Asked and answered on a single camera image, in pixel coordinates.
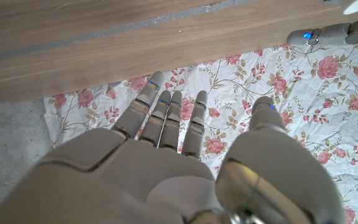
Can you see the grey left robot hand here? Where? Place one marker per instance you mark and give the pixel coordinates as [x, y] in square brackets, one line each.
[334, 34]

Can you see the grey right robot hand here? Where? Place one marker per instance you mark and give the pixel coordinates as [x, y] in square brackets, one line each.
[135, 180]

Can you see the floral backdrop cloth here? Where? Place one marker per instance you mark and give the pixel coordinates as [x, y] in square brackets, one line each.
[291, 99]

